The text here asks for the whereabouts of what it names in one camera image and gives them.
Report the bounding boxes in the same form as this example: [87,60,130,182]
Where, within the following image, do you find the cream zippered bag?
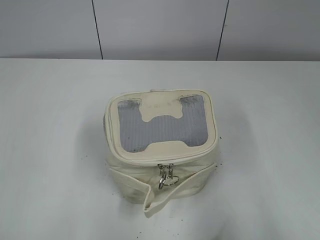
[103,89,219,217]

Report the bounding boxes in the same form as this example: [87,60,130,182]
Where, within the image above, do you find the silver zipper pull ring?
[164,163,180,186]
[156,163,168,190]

